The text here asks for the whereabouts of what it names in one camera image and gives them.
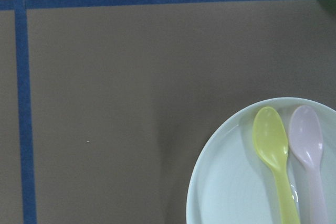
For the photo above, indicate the white round plate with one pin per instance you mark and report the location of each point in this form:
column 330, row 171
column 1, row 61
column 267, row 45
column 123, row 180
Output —
column 230, row 184

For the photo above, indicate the yellow plastic spoon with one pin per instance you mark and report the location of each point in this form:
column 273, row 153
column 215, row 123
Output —
column 271, row 145

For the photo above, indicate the pink plastic spoon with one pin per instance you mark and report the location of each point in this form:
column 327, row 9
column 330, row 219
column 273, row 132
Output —
column 306, row 143

